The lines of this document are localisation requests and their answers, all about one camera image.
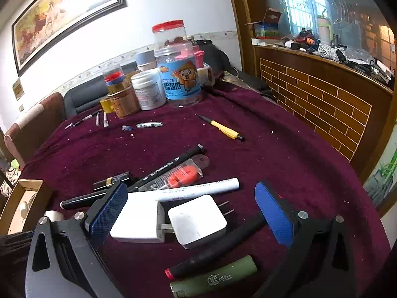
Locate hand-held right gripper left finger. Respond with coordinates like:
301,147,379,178
25,182,129,298

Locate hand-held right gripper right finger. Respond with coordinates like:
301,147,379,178
254,181,357,298

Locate large white charger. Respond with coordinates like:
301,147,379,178
110,191,166,243

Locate black pen with red end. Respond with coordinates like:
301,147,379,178
164,213,267,280

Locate small white charger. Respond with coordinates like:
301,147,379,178
167,194,234,249

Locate green lighter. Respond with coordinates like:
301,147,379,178
169,255,258,298

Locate long black marker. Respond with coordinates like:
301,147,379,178
127,144,205,193

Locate orange tool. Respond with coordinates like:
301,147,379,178
138,154,210,192

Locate cardboard box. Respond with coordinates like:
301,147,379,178
0,178,53,236

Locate maroon tablecloth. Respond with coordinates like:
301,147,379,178
6,87,390,298

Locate white tube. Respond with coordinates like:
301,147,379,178
153,178,241,202

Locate white tape roll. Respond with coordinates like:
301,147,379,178
19,189,47,224

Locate yellow and black pen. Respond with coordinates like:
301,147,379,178
198,114,245,142

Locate patterned cloth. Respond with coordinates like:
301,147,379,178
0,158,22,197

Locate brown jar with red lid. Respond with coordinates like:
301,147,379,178
108,79,141,118

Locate brown upholstered chair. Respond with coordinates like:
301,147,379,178
4,92,66,170

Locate black leather sofa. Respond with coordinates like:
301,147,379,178
64,60,273,120

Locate wooden counter with brick pattern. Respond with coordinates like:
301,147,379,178
253,45,396,162

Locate white plastic jar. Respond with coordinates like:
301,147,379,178
131,69,167,111

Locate small clear plastic jar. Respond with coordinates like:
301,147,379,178
103,64,126,95

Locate clear jar with blue label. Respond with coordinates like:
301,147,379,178
154,42,203,108

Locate beige tape roll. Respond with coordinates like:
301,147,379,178
198,64,216,87

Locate grey lidded container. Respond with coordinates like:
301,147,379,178
135,50,156,72

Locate black bag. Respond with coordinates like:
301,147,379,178
195,39,236,78

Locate pink container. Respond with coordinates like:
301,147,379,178
192,46,205,69

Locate clear plastic bags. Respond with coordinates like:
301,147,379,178
344,45,376,66

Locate clear jar with red lid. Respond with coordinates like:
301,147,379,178
152,20,190,50

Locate white jug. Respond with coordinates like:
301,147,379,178
316,17,332,42

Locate framed horse painting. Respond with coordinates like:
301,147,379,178
11,0,128,76

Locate barred window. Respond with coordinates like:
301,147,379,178
279,0,334,38

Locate green plant wall print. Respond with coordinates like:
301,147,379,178
363,149,397,208

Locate small gold wall plaque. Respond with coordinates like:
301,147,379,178
12,79,25,100

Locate wooden door frame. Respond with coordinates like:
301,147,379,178
225,0,264,78

